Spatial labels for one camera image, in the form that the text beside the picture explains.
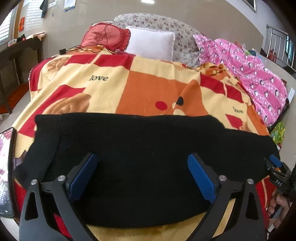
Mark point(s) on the metal stair railing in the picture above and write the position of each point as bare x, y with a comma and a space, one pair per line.
281, 49

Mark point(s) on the person's right hand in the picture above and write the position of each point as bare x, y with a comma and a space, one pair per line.
285, 204

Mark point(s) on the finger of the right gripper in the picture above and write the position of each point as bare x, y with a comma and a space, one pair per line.
276, 162
269, 165

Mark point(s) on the wall calendar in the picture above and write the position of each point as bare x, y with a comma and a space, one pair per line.
69, 5

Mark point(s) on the red frilled pillow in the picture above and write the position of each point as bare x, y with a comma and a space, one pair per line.
107, 35

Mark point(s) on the white pillow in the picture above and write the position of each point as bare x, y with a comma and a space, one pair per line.
151, 44

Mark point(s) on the grey floral pillow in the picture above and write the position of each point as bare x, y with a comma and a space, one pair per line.
185, 51

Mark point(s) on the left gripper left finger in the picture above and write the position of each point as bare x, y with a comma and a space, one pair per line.
64, 189

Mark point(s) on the smartphone with lit screen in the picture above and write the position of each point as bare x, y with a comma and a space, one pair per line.
8, 203

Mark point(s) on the dark hanging garment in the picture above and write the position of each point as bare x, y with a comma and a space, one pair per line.
44, 8

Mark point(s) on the red orange yellow blanket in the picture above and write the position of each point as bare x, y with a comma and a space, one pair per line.
100, 82

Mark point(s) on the black knit pants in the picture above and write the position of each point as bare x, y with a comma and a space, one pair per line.
142, 178

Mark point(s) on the red floor mat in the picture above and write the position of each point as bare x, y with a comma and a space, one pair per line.
17, 94

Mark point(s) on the framed wall picture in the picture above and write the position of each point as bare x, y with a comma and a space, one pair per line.
251, 4

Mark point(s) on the dark wooden desk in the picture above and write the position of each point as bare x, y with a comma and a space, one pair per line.
11, 73

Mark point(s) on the pink penguin quilt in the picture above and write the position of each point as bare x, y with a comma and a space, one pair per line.
266, 89

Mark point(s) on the black charger with cable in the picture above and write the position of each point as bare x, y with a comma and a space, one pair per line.
62, 51

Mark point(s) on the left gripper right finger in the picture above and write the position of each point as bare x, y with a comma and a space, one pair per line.
235, 212

